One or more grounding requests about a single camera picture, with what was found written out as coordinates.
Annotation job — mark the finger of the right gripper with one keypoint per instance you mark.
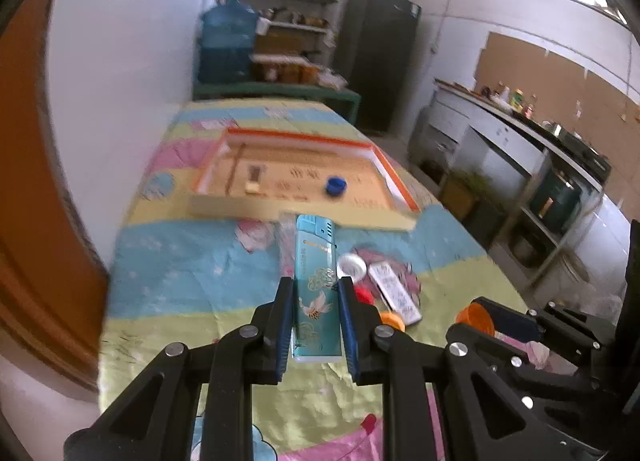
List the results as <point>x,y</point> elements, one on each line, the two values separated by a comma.
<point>516,333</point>
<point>505,315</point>

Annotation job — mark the dark green refrigerator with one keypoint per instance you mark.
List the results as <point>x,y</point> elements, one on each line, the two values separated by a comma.
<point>372,54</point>

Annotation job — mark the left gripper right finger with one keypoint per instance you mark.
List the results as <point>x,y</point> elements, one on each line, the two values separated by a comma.
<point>366,340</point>

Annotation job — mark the green low bench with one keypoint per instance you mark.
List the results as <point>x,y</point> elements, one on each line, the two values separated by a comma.
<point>350,99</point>

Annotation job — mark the dark orange bottle cap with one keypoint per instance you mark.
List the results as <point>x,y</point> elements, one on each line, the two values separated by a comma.
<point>477,317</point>

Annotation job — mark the teal bird lighter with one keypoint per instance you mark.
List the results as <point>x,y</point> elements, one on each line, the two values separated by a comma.
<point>316,332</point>

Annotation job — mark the white cartoon lighter box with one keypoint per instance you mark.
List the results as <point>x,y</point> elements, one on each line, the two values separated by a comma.
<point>396,296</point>

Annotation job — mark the light orange bottle cap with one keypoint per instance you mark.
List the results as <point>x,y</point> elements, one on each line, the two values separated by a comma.
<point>393,320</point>

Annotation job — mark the shallow orange cardboard box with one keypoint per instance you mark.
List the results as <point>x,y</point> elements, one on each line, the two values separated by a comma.
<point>296,167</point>

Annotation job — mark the brown wooden door frame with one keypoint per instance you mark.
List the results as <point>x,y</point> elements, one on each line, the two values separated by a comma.
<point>53,286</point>

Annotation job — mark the grey kitchen counter cabinet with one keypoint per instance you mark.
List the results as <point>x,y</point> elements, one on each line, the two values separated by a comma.
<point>540,215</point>

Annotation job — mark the blue bottle cap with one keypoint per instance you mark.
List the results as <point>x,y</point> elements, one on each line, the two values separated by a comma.
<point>335,186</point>

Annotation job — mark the blue water jug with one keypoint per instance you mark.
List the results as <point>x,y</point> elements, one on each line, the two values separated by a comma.
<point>227,43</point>

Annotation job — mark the gold brown lighter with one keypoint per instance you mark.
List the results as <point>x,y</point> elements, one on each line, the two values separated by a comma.
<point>253,184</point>

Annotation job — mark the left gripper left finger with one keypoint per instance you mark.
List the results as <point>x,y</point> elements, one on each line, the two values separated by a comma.
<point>275,323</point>

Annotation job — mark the red bottle cap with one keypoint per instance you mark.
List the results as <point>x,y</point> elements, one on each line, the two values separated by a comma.
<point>364,295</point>

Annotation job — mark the white bottle cap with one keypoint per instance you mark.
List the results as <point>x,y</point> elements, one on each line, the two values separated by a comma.
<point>351,265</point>

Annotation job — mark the wall shelf with kitchenware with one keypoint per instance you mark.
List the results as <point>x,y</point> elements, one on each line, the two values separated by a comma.
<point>290,6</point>

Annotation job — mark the colourful cartoon quilt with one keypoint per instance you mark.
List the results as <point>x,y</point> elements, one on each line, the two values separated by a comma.
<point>176,278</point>

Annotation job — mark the clear patterned lighter box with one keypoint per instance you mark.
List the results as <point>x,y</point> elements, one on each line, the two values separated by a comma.
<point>287,234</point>

